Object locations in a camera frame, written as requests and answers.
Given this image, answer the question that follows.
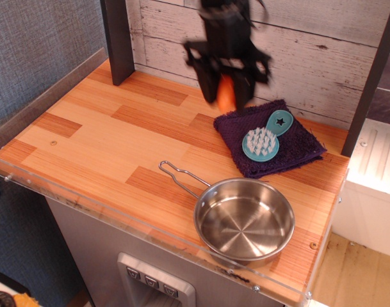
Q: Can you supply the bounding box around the dark grey post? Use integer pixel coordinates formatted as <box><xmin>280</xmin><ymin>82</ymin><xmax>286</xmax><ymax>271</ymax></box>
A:
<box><xmin>100</xmin><ymin>0</ymin><xmax>135</xmax><ymax>86</ymax></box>
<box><xmin>341</xmin><ymin>14</ymin><xmax>390</xmax><ymax>157</ymax></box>

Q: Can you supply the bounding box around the steel pan with wire handle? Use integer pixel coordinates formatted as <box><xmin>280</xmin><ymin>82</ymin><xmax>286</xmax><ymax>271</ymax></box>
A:
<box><xmin>174</xmin><ymin>178</ymin><xmax>295</xmax><ymax>269</ymax></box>

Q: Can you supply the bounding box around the teal scrub brush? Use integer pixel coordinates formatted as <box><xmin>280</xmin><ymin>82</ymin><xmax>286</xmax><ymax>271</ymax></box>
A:
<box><xmin>242</xmin><ymin>110</ymin><xmax>294</xmax><ymax>162</ymax></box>

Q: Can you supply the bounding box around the grey toy fridge cabinet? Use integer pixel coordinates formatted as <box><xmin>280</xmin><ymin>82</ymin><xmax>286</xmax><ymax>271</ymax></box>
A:
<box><xmin>47</xmin><ymin>200</ymin><xmax>281</xmax><ymax>306</ymax></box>

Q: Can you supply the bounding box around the purple folded towel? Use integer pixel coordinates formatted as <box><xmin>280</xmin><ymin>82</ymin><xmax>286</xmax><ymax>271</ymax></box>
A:
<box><xmin>213</xmin><ymin>100</ymin><xmax>326</xmax><ymax>179</ymax></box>

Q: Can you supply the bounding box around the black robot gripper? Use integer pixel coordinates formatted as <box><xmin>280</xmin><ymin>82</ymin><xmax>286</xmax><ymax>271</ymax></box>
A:
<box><xmin>183</xmin><ymin>8</ymin><xmax>271</xmax><ymax>109</ymax></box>

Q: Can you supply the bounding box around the dark grey left post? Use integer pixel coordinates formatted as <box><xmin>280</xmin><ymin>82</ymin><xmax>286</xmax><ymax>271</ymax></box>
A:
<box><xmin>100</xmin><ymin>0</ymin><xmax>135</xmax><ymax>86</ymax></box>

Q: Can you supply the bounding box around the orange carrot toy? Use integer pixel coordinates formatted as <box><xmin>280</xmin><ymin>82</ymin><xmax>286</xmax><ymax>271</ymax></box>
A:
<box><xmin>216</xmin><ymin>75</ymin><xmax>236</xmax><ymax>113</ymax></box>

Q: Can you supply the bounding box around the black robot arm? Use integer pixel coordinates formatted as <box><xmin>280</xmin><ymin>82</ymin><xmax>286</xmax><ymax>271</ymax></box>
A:
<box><xmin>183</xmin><ymin>1</ymin><xmax>272</xmax><ymax>112</ymax></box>

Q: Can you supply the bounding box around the dark grey right post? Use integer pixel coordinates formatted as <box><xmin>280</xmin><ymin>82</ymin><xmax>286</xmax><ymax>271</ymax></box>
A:
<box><xmin>341</xmin><ymin>14</ymin><xmax>390</xmax><ymax>157</ymax></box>

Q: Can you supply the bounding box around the silver dispenser button panel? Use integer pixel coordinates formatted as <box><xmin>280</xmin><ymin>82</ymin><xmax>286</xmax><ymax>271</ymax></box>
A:
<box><xmin>117</xmin><ymin>253</ymin><xmax>197</xmax><ymax>306</ymax></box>

